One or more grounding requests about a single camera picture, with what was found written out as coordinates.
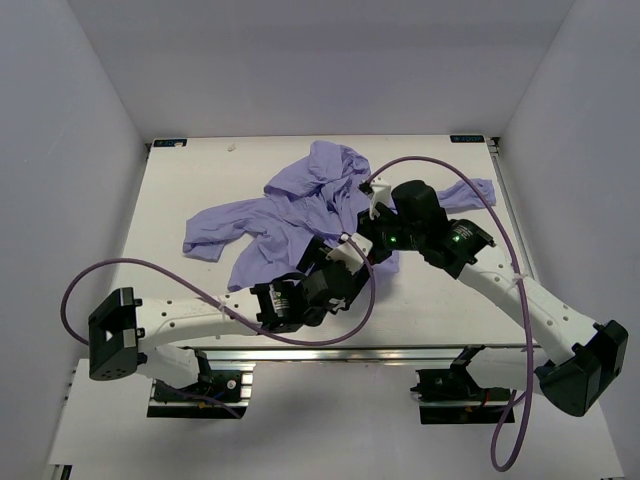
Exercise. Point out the blue label sticker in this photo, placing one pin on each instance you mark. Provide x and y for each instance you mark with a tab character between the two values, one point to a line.
169	143
467	138

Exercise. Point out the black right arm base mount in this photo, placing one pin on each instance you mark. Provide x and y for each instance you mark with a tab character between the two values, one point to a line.
451	397

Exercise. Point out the blue label sticker right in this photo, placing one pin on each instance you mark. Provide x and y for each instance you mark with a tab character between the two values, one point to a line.
467	138

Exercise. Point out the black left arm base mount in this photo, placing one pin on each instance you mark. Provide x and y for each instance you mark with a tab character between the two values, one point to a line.
219	393

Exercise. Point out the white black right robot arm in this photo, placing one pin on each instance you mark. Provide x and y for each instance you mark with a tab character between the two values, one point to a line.
575	358

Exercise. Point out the blue label sticker left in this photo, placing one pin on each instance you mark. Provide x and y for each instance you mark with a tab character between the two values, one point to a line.
169	143

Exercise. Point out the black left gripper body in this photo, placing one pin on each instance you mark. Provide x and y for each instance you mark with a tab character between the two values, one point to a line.
316	245

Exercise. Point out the lavender zip-up hooded jacket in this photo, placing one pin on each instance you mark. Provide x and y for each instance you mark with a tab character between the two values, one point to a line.
317	195

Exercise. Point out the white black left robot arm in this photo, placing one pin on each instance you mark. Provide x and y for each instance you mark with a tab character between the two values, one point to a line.
130	335

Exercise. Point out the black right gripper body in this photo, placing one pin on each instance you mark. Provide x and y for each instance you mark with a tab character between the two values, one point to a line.
386	235

